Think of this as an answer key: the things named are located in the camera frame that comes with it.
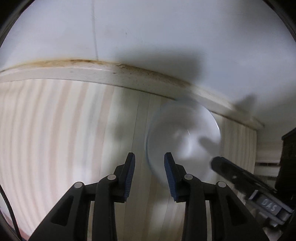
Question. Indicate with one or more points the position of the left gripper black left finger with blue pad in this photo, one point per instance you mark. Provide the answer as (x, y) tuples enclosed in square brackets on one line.
[(68, 219)]

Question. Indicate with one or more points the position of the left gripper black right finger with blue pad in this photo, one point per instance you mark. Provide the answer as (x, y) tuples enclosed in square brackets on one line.
[(212, 207)]

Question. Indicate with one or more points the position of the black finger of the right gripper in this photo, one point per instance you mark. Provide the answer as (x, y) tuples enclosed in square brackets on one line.
[(244, 181)]

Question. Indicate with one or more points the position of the plain white bowl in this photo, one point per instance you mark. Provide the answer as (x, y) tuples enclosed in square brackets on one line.
[(190, 133)]

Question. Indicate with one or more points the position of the striped table mat with cat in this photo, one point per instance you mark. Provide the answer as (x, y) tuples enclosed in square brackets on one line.
[(57, 132)]

